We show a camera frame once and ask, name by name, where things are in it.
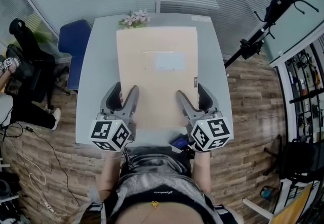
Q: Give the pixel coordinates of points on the black tripod stand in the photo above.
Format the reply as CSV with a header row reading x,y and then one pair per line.
x,y
273,10

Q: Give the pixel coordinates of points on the black metal shelf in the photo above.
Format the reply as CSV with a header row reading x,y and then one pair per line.
x,y
303,86

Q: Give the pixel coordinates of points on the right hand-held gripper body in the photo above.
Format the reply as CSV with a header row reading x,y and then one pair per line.
x,y
210,132

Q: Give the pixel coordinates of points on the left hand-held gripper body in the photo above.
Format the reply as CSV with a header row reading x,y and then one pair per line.
x,y
111,132

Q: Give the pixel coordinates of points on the beige folder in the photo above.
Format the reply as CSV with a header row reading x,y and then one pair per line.
x,y
141,66

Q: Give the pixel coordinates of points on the white table sticker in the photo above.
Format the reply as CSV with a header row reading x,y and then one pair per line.
x,y
201,18

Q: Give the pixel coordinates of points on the person's right forearm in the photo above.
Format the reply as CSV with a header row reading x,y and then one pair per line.
x,y
202,172

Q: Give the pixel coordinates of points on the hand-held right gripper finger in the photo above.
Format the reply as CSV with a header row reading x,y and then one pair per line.
x,y
213,102
186,104

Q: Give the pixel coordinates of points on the blue chair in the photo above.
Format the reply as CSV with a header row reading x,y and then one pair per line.
x,y
76,48

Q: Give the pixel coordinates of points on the black office chair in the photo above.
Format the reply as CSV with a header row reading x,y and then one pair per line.
x,y
33,66

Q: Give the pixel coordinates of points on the teal round object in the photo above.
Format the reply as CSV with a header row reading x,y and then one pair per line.
x,y
267,192

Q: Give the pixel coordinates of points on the yellow board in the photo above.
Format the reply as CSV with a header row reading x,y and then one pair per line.
x,y
294,207

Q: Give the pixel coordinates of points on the white power strip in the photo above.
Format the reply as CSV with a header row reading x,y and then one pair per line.
x,y
49,207

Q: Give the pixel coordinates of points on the black swivel chair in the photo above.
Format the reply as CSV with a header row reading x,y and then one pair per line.
x,y
298,159

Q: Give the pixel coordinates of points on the small blue device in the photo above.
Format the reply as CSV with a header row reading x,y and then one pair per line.
x,y
180,141

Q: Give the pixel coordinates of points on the person's left forearm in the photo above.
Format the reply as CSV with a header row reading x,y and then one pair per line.
x,y
108,172

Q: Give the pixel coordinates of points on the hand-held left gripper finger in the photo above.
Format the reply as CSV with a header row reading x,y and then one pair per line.
x,y
132,101
105,101

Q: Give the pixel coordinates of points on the pink artificial flowers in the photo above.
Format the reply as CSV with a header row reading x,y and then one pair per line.
x,y
134,18

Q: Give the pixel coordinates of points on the black power adapter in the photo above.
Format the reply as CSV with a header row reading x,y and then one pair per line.
x,y
30,129

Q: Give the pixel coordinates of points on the another person's forearm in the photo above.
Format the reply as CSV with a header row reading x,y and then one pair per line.
x,y
3,80

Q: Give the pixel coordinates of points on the person's grey black clothing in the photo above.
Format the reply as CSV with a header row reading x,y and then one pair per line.
x,y
157,180

